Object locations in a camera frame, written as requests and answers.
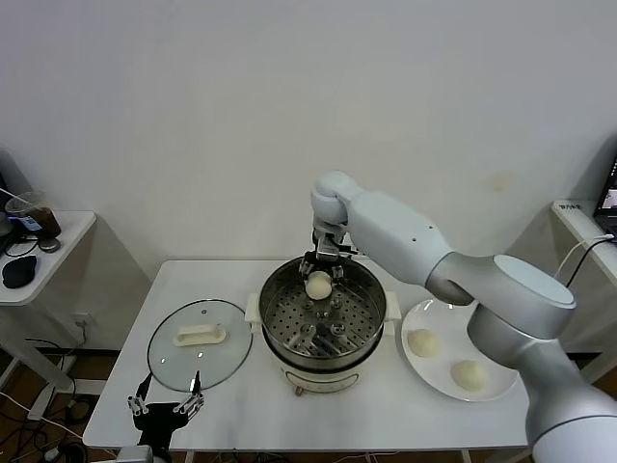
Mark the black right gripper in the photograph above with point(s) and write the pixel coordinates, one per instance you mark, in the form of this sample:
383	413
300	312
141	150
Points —
324	263

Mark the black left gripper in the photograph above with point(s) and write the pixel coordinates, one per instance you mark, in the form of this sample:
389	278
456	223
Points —
154	419

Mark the white steamed baozi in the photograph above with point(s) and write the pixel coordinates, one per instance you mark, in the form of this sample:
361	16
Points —
468	375
318	285
423	342

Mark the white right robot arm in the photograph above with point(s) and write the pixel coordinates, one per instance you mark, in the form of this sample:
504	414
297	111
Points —
400	231

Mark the stainless steel steamer basket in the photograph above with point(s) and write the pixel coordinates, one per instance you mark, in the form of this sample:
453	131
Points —
323	342

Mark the cream electric cooker pot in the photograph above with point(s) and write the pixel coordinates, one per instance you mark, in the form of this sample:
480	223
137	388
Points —
318	381

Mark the white floor power strip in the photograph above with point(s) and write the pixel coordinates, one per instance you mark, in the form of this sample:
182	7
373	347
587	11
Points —
52	453

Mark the white round plate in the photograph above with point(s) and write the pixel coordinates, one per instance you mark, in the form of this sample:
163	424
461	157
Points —
434	376

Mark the black computer mouse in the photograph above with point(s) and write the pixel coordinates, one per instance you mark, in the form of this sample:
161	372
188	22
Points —
20	271

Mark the grey round disc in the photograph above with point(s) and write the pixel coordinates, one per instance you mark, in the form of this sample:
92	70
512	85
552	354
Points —
50	244

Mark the white side table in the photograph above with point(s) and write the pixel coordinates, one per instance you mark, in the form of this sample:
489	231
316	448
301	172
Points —
72	230

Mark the plastic cup of iced coffee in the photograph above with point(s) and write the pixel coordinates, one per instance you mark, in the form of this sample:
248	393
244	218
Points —
36	215

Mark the white desk with side panel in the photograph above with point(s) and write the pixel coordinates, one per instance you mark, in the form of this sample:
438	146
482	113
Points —
578	224

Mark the white drinking straw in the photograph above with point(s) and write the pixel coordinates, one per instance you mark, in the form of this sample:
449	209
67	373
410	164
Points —
8	192

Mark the open laptop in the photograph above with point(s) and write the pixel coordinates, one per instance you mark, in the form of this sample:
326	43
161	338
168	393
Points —
608	195

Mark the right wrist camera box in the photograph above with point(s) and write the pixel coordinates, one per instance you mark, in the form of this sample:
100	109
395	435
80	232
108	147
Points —
328	243

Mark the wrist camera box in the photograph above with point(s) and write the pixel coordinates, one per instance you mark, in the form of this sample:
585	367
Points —
132	454
328	243

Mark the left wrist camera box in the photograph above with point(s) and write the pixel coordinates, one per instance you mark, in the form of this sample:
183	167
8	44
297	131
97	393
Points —
132	454

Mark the white wall socket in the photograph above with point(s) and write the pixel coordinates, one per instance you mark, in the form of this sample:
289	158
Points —
83	319

